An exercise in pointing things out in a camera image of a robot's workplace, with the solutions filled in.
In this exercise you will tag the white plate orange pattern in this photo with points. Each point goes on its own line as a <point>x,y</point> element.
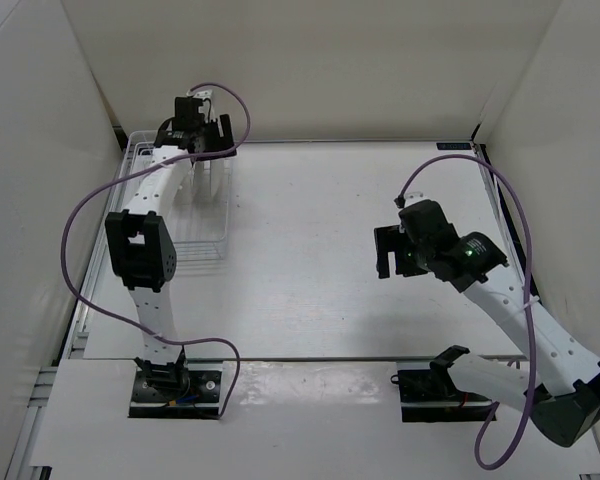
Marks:
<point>197,181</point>

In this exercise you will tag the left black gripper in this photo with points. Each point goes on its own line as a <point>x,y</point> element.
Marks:
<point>226,142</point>

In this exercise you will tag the white plate in rack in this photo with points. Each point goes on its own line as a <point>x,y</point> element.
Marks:
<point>184,189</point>

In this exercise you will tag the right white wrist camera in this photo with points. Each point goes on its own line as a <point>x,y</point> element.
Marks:
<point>409,198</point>

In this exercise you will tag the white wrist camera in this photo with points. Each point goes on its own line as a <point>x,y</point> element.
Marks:
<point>409,198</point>
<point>205,95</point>

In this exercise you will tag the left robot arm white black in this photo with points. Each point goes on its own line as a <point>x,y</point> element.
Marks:
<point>141,249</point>

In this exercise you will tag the white plate green rim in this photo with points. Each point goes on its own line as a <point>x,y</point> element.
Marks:
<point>216,175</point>

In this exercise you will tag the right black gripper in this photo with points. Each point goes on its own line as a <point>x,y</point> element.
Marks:
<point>391,239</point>

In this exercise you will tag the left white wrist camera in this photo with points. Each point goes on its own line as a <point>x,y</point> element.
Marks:
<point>205,95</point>

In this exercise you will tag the white wire dish rack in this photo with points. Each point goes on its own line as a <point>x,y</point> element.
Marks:
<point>198,226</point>

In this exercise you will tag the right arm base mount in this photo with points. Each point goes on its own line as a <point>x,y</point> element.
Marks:
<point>428,395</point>

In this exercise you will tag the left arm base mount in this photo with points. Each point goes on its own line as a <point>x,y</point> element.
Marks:
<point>175,391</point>

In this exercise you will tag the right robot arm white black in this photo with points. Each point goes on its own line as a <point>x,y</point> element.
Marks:
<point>560,392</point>

